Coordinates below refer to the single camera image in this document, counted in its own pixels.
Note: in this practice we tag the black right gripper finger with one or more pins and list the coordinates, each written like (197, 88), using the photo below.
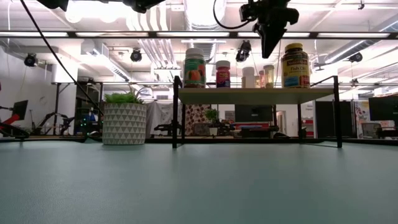
(266, 43)
(277, 36)

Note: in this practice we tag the yellow-green pill vial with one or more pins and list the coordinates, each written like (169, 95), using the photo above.
(269, 77)

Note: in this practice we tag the pink pill vial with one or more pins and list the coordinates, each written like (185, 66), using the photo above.
(262, 79)

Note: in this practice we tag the brown fish oil bottle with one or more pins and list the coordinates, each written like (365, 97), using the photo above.
(295, 68)

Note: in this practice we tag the white bottle with yellow label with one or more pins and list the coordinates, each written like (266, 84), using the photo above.
(248, 77)

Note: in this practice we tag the pale yellow pill vial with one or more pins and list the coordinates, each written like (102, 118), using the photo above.
(257, 82)

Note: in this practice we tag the pink-label medicine bottle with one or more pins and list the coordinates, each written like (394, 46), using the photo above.
(223, 77)

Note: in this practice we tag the orange-label gummy bottle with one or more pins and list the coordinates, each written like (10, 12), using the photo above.
(195, 71)

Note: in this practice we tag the wooden shelf with black legs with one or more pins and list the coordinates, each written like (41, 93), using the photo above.
(258, 96)

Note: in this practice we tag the black overhead light bar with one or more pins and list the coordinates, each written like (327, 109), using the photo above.
(152, 34)

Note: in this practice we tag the black monitor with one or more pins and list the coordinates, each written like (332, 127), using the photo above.
(253, 113)
(19, 109)
(384, 109)

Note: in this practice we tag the red background box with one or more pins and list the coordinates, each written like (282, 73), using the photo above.
(248, 125)

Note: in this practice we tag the small background potted plant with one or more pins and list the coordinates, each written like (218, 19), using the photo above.
(212, 115)

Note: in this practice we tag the black cabinet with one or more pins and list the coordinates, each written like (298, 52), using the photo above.
(326, 119)

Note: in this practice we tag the red-dotted patterned panel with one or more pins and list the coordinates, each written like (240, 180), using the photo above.
(199, 116)

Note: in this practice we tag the grey draped cloth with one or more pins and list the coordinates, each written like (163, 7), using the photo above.
(158, 112)

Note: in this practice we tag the black shelving rack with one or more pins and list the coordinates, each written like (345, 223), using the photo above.
(88, 102)

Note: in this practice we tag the colourful poster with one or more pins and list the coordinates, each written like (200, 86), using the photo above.
(362, 115)

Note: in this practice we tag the succulent in white patterned pot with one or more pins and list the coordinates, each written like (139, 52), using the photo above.
(124, 124)

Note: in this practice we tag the grey office chair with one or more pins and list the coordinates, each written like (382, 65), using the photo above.
(370, 129)

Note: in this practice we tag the green table mat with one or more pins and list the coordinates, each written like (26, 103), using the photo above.
(217, 193)

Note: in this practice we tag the red bar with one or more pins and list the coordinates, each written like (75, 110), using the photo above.
(11, 119)

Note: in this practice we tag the black ceiling camera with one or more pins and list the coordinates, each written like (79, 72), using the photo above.
(243, 51)
(355, 57)
(31, 59)
(136, 55)

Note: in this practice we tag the black table frame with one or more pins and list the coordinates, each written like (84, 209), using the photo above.
(255, 140)

